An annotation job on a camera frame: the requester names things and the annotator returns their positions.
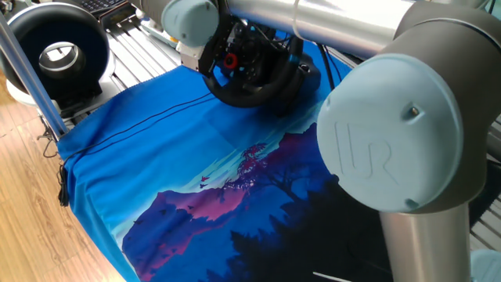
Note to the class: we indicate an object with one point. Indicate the aluminium frame post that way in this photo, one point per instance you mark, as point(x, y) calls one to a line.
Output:
point(35, 90)

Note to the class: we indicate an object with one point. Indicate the silver Schunk gripper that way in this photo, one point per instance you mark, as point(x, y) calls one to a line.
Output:
point(192, 56)

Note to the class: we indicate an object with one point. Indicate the white zip tie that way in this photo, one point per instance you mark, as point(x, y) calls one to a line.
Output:
point(329, 276)

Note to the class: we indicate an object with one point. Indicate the silver and light-blue robot arm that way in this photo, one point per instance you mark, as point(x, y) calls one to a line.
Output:
point(391, 133)

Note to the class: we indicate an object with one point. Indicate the dark brown flat box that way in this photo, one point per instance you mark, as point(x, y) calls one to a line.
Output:
point(117, 15)

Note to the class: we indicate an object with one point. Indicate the blue landscape print cloth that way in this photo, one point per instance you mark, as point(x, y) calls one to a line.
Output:
point(156, 156)

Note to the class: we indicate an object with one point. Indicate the black steering wheel base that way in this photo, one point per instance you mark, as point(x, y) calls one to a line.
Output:
point(309, 78)

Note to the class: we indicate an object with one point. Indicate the black keyboard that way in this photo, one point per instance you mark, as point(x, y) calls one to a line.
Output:
point(98, 4)

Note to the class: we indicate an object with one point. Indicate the black leather steering wheel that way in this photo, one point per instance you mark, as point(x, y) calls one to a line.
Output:
point(250, 100)

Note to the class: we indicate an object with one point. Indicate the white emergency stop box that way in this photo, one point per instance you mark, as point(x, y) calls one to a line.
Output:
point(154, 33)

